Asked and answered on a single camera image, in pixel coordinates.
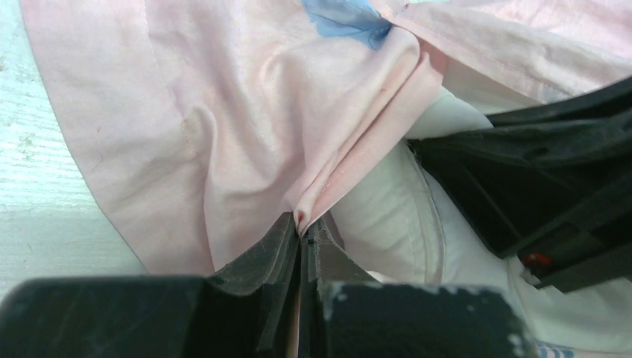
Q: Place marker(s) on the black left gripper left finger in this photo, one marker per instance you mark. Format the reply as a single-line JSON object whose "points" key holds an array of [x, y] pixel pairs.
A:
{"points": [[252, 297]]}

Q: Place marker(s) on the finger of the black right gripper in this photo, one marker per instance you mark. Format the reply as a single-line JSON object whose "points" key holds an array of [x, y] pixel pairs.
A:
{"points": [[548, 185]]}

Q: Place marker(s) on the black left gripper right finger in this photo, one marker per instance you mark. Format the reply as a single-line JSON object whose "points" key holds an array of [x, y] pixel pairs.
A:
{"points": [[328, 317]]}

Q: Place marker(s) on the white pillow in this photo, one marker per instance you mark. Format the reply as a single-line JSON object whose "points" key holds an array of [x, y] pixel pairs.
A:
{"points": [[399, 224]]}

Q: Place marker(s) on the purple pink printed pillowcase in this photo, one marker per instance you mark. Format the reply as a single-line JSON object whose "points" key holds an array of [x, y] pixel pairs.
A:
{"points": [[195, 124]]}

